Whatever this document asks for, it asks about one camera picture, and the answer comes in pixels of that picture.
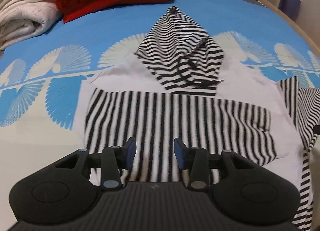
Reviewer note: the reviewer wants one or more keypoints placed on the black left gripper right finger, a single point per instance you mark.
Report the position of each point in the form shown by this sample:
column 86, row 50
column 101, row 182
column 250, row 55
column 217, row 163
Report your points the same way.
column 195, row 160

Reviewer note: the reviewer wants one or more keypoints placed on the folded white towel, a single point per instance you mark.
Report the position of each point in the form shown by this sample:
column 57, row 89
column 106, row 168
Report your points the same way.
column 23, row 19

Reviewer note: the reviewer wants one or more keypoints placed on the blue white patterned bed cover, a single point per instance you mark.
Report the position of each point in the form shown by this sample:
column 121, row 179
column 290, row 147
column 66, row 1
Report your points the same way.
column 41, row 77

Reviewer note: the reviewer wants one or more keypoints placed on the black white striped hooded garment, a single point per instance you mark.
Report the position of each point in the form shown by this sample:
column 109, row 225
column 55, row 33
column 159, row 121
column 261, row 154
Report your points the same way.
column 183, row 83

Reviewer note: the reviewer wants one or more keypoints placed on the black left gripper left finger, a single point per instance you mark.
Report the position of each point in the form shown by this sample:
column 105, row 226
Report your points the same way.
column 113, row 159

